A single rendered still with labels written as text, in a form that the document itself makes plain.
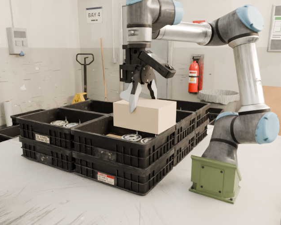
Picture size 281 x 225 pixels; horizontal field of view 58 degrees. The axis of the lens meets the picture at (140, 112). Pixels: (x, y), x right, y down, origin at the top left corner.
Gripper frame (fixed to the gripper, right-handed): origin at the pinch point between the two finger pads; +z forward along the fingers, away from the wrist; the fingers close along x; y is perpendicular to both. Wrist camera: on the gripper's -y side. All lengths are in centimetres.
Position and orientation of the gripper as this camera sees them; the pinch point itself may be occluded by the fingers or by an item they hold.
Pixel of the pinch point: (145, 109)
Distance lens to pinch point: 80.3
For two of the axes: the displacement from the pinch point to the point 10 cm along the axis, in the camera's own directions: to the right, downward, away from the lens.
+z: 0.0, 9.7, 2.4
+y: -8.5, -1.2, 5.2
